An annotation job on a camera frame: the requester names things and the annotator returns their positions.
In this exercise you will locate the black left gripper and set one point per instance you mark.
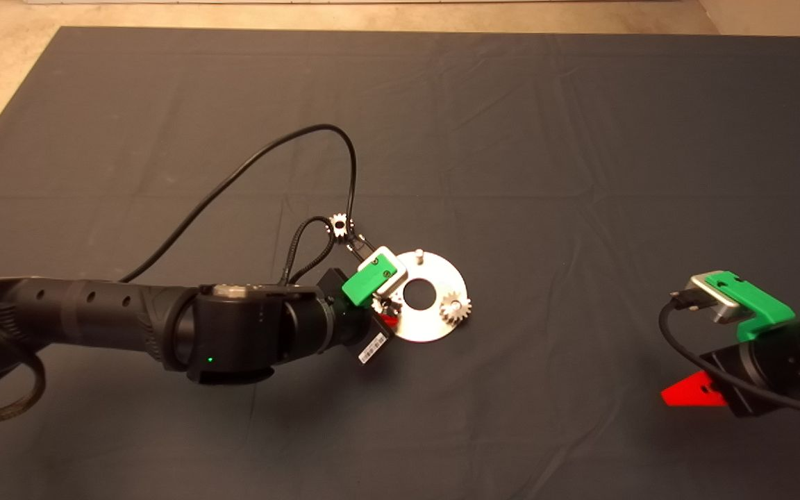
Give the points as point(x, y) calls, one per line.
point(365, 337)

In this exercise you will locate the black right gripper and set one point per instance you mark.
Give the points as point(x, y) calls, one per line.
point(775, 371)

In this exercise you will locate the small steel planetary gear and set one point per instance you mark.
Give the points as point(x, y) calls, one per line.
point(387, 302)
point(336, 223)
point(448, 303)

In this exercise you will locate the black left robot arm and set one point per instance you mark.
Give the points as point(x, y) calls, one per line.
point(94, 309)

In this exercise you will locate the round metal carrier plate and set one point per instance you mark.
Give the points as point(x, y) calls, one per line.
point(435, 278)

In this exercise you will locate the dark grey table cloth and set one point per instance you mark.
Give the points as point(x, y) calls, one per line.
point(511, 104)

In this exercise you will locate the green left camera mount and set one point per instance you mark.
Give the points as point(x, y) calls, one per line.
point(365, 281)

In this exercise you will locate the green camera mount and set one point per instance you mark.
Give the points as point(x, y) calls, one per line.
point(761, 302)
point(365, 281)

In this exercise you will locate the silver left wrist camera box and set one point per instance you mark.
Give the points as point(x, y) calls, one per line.
point(396, 274)

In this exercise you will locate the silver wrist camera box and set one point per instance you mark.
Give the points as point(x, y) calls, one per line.
point(396, 274)
point(712, 300)

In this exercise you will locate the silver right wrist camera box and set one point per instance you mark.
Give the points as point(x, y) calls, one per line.
point(712, 300)

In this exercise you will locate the green right camera mount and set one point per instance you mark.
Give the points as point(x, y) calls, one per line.
point(761, 302)

